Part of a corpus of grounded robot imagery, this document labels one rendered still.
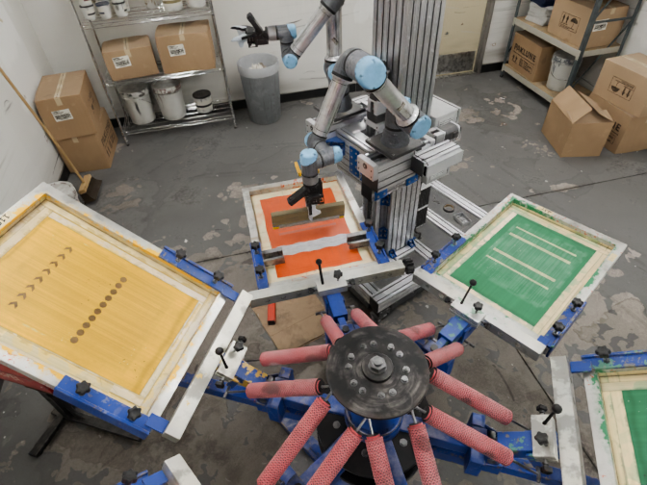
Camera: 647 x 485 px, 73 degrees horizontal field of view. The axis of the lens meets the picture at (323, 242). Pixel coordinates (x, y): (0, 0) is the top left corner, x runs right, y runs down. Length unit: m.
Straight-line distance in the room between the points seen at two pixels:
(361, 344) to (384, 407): 0.20
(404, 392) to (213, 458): 1.61
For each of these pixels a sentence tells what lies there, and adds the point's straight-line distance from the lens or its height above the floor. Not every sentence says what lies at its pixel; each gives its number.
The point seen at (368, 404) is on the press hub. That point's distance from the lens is 1.26.
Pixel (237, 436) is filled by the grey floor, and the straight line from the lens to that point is 2.71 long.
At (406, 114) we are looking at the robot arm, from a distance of 2.06.
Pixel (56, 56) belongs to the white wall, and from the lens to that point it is 5.62.
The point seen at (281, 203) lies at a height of 0.95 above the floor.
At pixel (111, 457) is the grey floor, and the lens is 2.90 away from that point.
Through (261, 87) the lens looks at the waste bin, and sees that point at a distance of 5.03.
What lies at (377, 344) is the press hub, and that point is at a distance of 1.36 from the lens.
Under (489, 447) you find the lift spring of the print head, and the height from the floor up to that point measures 1.15.
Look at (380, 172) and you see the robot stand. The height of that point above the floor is 1.16.
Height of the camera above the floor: 2.44
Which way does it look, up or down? 43 degrees down
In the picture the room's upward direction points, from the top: 3 degrees counter-clockwise
